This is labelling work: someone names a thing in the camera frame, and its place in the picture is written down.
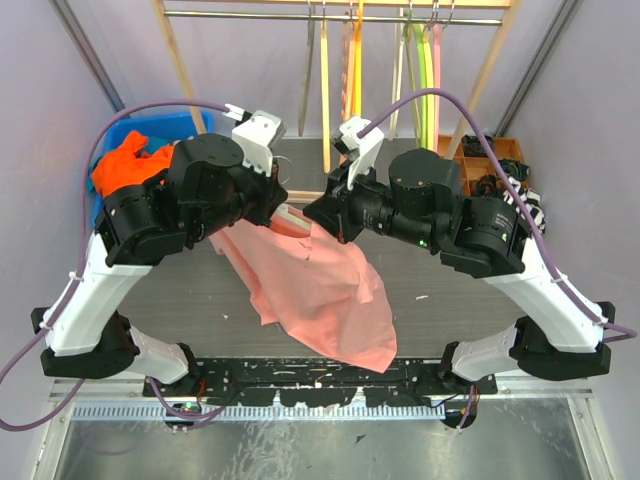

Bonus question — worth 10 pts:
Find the blue plastic bin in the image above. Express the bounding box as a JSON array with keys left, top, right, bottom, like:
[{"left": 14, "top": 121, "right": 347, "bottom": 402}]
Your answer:
[{"left": 90, "top": 111, "right": 217, "bottom": 226}]

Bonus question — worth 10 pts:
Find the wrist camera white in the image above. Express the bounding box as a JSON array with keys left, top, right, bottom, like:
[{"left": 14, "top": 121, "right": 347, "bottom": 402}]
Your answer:
[
  {"left": 331, "top": 115, "right": 385, "bottom": 191},
  {"left": 225, "top": 104, "right": 286, "bottom": 178}
]

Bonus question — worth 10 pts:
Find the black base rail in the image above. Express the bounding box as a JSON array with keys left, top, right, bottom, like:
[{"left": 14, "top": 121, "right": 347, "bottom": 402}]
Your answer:
[{"left": 144, "top": 355, "right": 498, "bottom": 407}]

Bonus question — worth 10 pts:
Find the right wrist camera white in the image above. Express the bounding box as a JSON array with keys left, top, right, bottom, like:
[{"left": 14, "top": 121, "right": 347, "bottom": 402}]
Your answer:
[{"left": 331, "top": 115, "right": 385, "bottom": 191}]

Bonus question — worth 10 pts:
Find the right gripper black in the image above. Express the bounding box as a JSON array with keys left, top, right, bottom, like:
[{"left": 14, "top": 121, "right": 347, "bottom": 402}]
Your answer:
[{"left": 302, "top": 155, "right": 438, "bottom": 251}]

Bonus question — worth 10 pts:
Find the wooden compartment tray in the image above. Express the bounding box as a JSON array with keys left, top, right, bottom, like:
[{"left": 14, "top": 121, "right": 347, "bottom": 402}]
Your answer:
[{"left": 453, "top": 137, "right": 524, "bottom": 195}]

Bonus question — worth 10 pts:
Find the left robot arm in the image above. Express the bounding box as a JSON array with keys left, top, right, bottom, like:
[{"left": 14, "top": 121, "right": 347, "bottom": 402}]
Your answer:
[{"left": 31, "top": 128, "right": 287, "bottom": 396}]

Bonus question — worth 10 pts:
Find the grey hanger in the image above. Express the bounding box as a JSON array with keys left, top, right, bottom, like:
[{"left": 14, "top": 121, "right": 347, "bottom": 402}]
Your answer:
[{"left": 297, "top": 1, "right": 315, "bottom": 137}]

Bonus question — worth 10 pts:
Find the yellow green hanger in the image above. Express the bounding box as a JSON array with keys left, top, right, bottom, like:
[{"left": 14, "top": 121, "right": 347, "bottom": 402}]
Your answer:
[{"left": 423, "top": 27, "right": 436, "bottom": 151}]

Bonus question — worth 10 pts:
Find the wooden clothes rack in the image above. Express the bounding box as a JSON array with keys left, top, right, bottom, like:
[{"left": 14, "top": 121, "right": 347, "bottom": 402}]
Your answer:
[{"left": 151, "top": 0, "right": 524, "bottom": 205}]

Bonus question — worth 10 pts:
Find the cream hanger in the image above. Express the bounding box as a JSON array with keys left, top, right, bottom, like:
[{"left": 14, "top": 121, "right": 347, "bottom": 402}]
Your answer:
[{"left": 274, "top": 155, "right": 311, "bottom": 233}]

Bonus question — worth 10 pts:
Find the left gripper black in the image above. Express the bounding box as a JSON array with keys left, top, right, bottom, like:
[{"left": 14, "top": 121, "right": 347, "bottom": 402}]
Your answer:
[{"left": 189, "top": 147, "right": 289, "bottom": 243}]

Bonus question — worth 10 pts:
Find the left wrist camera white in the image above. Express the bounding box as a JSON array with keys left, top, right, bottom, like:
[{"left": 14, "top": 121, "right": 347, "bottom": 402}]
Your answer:
[{"left": 225, "top": 104, "right": 286, "bottom": 178}]

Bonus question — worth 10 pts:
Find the black white striped cloth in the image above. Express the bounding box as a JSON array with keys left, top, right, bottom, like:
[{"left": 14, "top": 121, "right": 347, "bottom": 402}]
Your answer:
[{"left": 508, "top": 176, "right": 546, "bottom": 235}]

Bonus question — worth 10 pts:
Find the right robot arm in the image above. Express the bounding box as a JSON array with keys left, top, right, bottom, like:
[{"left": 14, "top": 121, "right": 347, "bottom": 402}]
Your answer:
[{"left": 303, "top": 149, "right": 615, "bottom": 394}]

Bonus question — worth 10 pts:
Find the orange garment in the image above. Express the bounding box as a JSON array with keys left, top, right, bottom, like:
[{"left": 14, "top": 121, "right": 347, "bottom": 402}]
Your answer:
[{"left": 90, "top": 130, "right": 177, "bottom": 198}]

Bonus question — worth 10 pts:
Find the white hanger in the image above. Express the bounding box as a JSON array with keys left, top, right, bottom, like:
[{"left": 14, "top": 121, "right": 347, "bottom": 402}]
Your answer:
[{"left": 389, "top": 22, "right": 404, "bottom": 140}]

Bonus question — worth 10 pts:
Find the pale yellow hanger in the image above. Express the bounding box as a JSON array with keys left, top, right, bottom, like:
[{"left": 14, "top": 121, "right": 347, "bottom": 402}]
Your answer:
[{"left": 320, "top": 20, "right": 331, "bottom": 173}]

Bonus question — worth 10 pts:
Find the light orange hanger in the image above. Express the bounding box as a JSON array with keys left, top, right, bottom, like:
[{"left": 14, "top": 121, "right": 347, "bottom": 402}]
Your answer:
[{"left": 341, "top": 22, "right": 355, "bottom": 121}]

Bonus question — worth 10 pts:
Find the pink t shirt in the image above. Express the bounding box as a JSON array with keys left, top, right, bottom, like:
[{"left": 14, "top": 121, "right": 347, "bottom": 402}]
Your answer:
[{"left": 210, "top": 204, "right": 397, "bottom": 373}]

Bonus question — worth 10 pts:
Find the rolled dark sock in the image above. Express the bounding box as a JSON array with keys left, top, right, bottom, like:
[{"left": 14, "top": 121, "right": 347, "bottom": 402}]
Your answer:
[
  {"left": 461, "top": 135, "right": 495, "bottom": 158},
  {"left": 471, "top": 174, "right": 501, "bottom": 198},
  {"left": 499, "top": 158, "right": 530, "bottom": 182}
]

